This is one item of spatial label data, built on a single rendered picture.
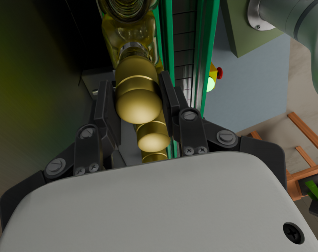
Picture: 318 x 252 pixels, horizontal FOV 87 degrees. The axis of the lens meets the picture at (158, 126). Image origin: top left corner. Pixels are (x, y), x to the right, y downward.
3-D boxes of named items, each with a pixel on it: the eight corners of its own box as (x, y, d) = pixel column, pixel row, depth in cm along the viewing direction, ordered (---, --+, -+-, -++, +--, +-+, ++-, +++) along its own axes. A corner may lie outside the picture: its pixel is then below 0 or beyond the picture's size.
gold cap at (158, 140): (131, 104, 18) (133, 136, 15) (163, 99, 18) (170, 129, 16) (137, 126, 21) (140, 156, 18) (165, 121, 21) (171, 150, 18)
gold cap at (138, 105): (110, 59, 13) (106, 92, 10) (154, 52, 13) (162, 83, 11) (121, 94, 16) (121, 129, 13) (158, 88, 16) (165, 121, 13)
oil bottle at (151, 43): (109, -14, 29) (96, 31, 15) (141, -19, 29) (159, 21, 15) (117, 22, 33) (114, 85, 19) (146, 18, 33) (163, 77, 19)
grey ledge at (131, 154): (86, 58, 47) (79, 80, 39) (117, 52, 47) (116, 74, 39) (143, 187, 118) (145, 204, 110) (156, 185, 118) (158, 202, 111)
